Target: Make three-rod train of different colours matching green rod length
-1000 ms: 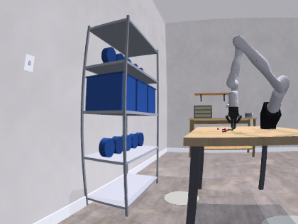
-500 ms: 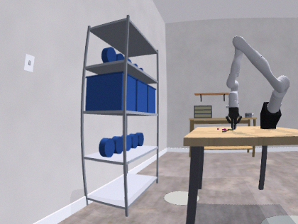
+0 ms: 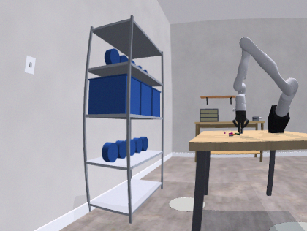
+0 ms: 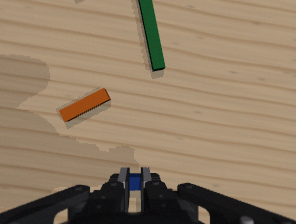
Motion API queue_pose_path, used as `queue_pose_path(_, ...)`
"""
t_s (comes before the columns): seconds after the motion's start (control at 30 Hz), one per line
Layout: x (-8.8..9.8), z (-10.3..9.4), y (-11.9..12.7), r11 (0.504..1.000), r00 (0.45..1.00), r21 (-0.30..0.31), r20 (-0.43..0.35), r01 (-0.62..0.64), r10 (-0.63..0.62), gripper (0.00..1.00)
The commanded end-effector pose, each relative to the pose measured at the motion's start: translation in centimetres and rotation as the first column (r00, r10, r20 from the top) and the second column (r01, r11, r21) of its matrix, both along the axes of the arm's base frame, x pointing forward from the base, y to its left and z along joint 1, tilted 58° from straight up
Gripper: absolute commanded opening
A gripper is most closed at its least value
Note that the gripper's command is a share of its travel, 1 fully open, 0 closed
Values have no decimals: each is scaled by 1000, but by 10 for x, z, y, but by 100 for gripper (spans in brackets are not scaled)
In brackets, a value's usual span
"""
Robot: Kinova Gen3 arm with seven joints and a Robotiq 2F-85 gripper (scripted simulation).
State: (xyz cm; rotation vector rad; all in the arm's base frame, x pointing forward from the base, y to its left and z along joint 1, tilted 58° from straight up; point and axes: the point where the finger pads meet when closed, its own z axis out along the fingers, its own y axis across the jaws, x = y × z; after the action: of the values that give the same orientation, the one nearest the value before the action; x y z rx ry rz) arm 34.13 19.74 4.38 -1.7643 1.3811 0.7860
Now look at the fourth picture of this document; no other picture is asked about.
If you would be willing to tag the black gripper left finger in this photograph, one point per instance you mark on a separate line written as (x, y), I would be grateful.
(112, 197)

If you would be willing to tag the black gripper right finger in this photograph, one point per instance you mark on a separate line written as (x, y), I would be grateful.
(184, 203)

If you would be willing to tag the small blue block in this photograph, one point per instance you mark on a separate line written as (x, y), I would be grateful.
(135, 182)

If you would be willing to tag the green rod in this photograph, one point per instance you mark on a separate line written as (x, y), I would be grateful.
(152, 35)

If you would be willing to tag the orange rod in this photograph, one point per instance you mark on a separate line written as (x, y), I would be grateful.
(84, 105)

